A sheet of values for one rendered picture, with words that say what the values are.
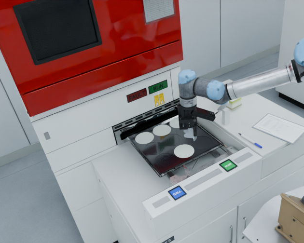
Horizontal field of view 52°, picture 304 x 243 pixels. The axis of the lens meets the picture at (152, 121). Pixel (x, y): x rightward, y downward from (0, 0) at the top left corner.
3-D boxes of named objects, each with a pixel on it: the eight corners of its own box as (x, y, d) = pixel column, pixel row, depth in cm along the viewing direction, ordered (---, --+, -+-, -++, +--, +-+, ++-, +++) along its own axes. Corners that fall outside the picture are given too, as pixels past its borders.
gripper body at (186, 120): (178, 121, 149) (176, 100, 142) (197, 119, 148) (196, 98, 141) (179, 131, 143) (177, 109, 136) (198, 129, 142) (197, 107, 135)
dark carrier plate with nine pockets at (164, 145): (129, 137, 170) (128, 136, 170) (181, 114, 181) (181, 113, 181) (160, 174, 144) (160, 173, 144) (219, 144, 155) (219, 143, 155)
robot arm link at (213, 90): (229, 86, 131) (205, 81, 136) (221, 79, 121) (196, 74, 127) (224, 104, 131) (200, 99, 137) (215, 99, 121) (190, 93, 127)
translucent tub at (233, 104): (221, 106, 170) (221, 95, 166) (231, 101, 173) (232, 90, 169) (231, 112, 164) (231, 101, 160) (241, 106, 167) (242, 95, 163)
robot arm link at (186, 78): (191, 78, 124) (173, 75, 129) (193, 101, 131) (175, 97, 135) (200, 70, 129) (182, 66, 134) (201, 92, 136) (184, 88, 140)
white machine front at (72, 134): (53, 173, 165) (26, 111, 142) (182, 116, 192) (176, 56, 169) (55, 177, 163) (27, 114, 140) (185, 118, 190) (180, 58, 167)
